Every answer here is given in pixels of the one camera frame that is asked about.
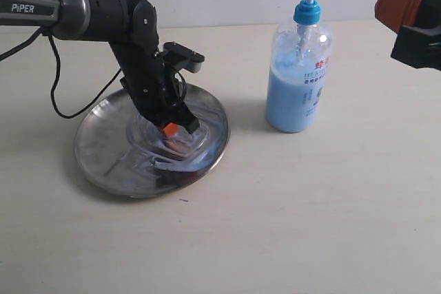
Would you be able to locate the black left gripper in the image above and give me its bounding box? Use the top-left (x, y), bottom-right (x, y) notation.
top-left (110, 41), bottom-right (200, 139)

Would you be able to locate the blue liquid soap pump bottle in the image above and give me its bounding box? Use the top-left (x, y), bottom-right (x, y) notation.
top-left (265, 0), bottom-right (334, 133)

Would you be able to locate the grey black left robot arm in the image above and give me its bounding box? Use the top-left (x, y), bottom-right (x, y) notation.
top-left (1, 0), bottom-right (205, 134)

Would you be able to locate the smeared light blue paste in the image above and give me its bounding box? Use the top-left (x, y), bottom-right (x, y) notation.
top-left (115, 97), bottom-right (229, 196)

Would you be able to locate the round stainless steel plate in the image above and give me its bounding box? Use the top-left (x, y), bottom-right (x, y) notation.
top-left (74, 84), bottom-right (217, 198)

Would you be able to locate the black wrist camera on left gripper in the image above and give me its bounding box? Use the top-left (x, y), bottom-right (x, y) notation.
top-left (162, 42), bottom-right (205, 73)

